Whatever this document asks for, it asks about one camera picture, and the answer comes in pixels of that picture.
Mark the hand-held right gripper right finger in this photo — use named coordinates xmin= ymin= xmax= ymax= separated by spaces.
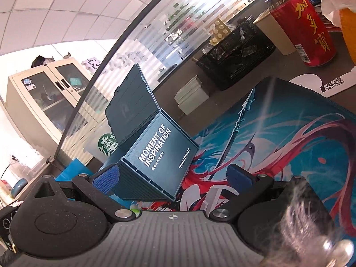
xmin=209 ymin=164 xmax=310 ymax=223

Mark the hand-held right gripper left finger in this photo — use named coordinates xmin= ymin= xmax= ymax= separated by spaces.
xmin=33 ymin=164 xmax=136 ymax=221

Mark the teal storage box with lid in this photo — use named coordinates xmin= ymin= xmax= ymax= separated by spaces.
xmin=101 ymin=63 xmax=200 ymax=202

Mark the blue paper bag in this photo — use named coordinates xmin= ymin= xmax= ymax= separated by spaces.
xmin=55 ymin=158 xmax=101 ymax=183

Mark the Starbucks logo bag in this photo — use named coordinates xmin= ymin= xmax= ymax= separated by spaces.
xmin=83 ymin=122 xmax=121 ymax=165

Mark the printed mouse mat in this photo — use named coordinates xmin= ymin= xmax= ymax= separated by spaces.
xmin=133 ymin=78 xmax=356 ymax=229

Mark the blue ceramic bowl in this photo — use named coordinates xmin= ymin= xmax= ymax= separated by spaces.
xmin=10 ymin=179 xmax=28 ymax=197

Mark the stack of white boxes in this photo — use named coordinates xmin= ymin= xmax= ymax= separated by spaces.
xmin=174 ymin=76 xmax=210 ymax=116

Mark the beige glass-door cabinet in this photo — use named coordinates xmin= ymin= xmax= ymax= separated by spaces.
xmin=6 ymin=57 xmax=93 ymax=146

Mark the black mesh desk organizer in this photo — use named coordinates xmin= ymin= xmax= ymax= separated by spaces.
xmin=196 ymin=22 xmax=277 ymax=91

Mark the white card with code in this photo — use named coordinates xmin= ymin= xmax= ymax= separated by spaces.
xmin=289 ymin=67 xmax=356 ymax=98

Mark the dark bag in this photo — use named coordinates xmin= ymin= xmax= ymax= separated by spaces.
xmin=30 ymin=55 xmax=56 ymax=68

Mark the beige paper cup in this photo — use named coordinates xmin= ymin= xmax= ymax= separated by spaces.
xmin=254 ymin=12 xmax=297 ymax=56

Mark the yellow blister pack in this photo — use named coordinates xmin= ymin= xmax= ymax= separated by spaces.
xmin=210 ymin=20 xmax=232 ymax=45

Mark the red drink can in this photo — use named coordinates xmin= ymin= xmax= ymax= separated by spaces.
xmin=266 ymin=0 xmax=337 ymax=67

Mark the orange object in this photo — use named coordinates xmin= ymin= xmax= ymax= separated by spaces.
xmin=340 ymin=8 xmax=356 ymax=59

